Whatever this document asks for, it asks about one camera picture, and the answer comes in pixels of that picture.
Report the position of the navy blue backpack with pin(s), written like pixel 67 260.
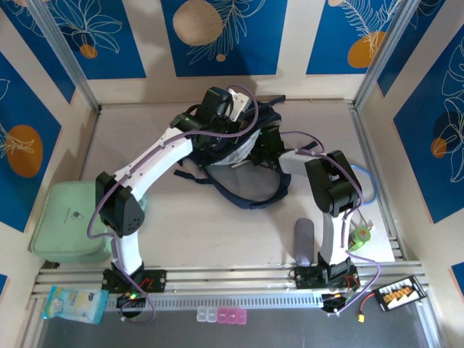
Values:
pixel 270 117

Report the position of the aluminium side rail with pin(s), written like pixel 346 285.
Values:
pixel 389 224

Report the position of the mint green zip case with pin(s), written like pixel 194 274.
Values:
pixel 61 217

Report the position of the black yellow charger board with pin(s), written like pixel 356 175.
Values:
pixel 398 293

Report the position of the lilac grey pencil case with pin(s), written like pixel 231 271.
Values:
pixel 303 243

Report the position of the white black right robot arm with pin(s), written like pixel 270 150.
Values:
pixel 326 181

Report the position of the aluminium mounting rail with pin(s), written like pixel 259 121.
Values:
pixel 224 277

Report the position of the black controller board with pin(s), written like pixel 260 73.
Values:
pixel 333 303
pixel 125 301

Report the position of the pink small pill box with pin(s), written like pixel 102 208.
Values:
pixel 232 315
pixel 242 315
pixel 222 315

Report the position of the clear small pill box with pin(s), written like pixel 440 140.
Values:
pixel 211 315
pixel 201 315

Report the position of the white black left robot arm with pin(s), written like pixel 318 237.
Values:
pixel 159 156

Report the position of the green cylindrical container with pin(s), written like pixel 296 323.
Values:
pixel 360 238

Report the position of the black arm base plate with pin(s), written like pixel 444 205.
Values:
pixel 304 277
pixel 159 279

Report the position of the blue white wipes pack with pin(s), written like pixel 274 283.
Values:
pixel 76 302

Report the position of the aluminium frame post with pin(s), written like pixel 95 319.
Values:
pixel 398 50
pixel 65 50

